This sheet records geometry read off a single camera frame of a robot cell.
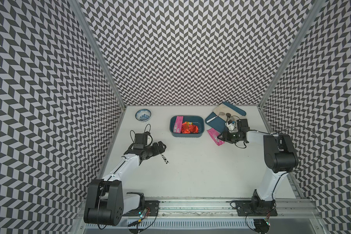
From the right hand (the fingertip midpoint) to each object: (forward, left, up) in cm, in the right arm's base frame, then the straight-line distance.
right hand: (220, 139), depth 98 cm
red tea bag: (+6, +24, +4) cm, 25 cm away
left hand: (-10, +39, +6) cm, 41 cm away
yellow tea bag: (+11, +21, +3) cm, 24 cm away
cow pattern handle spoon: (-15, +36, 0) cm, 39 cm away
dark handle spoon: (+22, -10, 0) cm, 24 cm away
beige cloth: (+23, -8, +1) cm, 24 cm away
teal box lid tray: (+14, 0, 0) cm, 14 cm away
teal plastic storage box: (+15, +14, +3) cm, 20 cm away
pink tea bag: (+9, +28, +5) cm, 30 cm away
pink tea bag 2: (+3, +4, +2) cm, 5 cm away
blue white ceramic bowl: (+21, +56, +2) cm, 60 cm away
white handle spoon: (+23, -5, +1) cm, 23 cm away
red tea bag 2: (+7, +18, +3) cm, 20 cm away
